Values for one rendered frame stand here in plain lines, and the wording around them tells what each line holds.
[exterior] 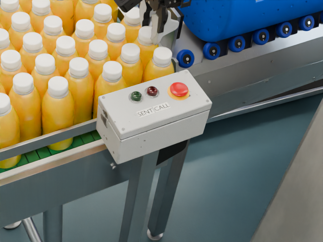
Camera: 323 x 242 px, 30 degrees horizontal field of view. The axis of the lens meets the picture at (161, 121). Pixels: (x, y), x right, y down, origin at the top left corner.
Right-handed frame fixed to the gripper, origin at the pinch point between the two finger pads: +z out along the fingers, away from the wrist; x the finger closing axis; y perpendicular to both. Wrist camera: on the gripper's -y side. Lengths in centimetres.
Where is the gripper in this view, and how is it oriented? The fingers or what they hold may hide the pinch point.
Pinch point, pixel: (147, 34)
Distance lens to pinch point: 132.7
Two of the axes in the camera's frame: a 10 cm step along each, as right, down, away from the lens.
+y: 8.7, -3.0, 4.0
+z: -1.3, 6.4, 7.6
